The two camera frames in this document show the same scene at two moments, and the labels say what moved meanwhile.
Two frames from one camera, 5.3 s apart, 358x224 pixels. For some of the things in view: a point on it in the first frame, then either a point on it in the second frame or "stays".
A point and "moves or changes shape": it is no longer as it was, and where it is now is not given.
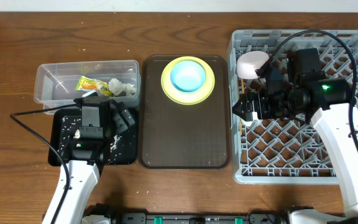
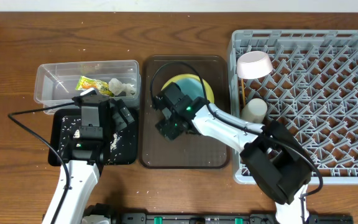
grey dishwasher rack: (278, 151) stays
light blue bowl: (188, 76) moves or changes shape
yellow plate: (187, 80) moves or changes shape
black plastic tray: (121, 149) stays
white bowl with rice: (248, 62) stays
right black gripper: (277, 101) -> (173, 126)
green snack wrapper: (102, 87) stays
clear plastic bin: (55, 83) stays
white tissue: (118, 88) stays
